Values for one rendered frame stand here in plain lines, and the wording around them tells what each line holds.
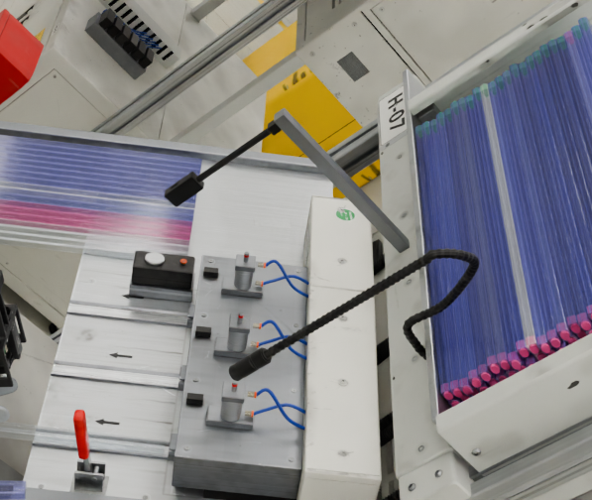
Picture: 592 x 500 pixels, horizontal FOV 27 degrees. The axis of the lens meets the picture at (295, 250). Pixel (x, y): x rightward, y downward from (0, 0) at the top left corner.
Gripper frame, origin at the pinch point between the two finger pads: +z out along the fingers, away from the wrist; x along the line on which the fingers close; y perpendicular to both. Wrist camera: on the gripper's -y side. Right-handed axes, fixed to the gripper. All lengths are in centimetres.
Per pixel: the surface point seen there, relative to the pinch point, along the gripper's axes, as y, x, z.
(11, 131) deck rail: -7, 58, -1
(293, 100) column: 17, 305, 143
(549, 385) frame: 60, -12, -14
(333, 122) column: 32, 305, 153
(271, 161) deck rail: 30, 58, 6
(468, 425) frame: 53, -12, -10
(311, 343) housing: 36.9, 11.4, 0.2
